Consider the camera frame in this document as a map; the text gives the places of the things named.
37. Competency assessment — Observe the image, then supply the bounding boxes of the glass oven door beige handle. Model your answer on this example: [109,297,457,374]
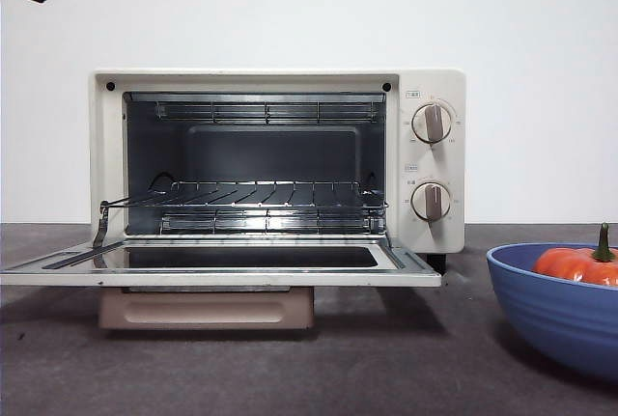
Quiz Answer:
[0,236,443,331]

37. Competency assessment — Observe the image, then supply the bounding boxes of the orange pumpkin green stem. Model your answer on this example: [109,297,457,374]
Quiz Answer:
[531,222,618,288]

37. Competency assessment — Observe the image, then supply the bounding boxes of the blue ribbed bowl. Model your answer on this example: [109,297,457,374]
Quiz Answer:
[486,241,618,381]

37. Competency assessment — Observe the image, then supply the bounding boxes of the cream Toshiba toaster oven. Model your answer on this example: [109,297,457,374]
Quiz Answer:
[90,67,467,276]

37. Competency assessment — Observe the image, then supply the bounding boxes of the beige oven knob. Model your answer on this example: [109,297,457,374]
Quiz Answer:
[411,101,455,145]
[411,180,453,222]

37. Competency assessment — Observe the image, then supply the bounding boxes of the metal wire oven rack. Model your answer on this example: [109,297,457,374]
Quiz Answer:
[99,179,390,209]

